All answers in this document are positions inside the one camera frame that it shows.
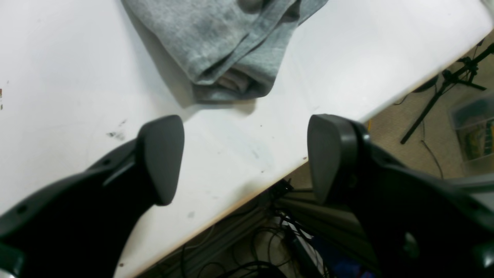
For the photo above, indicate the grey T-shirt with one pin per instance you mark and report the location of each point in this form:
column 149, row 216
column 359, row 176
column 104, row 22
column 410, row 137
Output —
column 230, row 50

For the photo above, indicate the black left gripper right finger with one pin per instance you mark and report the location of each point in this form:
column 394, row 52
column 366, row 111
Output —
column 418, row 226

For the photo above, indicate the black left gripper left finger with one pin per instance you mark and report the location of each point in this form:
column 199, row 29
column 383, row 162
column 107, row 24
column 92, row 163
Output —
column 78, row 227

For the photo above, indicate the black tripod stand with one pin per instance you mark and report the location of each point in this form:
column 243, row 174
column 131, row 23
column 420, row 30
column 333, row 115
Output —
column 464, row 75

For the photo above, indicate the clear plastic storage box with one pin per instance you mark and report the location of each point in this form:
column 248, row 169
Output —
column 473, row 122

